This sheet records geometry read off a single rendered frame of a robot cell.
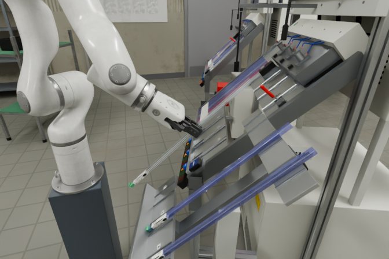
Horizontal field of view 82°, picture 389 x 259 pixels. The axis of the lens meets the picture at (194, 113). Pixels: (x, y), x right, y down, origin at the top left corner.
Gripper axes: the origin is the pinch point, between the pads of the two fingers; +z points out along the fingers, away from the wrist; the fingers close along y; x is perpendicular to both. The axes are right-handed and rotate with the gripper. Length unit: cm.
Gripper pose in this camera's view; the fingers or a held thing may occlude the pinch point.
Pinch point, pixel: (194, 128)
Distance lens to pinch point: 65.8
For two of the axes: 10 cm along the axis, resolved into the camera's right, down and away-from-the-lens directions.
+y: -0.4, -4.1, 9.1
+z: 8.0, 5.3, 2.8
